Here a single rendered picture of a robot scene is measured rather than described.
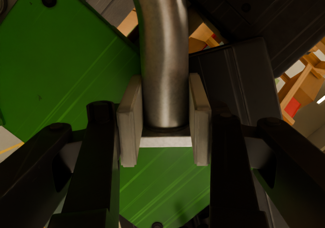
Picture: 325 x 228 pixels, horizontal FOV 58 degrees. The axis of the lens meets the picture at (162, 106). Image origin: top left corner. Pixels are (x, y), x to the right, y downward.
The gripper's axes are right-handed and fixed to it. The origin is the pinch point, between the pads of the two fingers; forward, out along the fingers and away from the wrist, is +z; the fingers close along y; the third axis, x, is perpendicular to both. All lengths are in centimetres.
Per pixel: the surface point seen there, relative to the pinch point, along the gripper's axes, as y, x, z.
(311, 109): 412, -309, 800
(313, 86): 193, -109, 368
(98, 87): -4.8, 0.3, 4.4
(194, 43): 30, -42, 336
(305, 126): 400, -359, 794
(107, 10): -15, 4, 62
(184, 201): 1.2, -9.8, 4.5
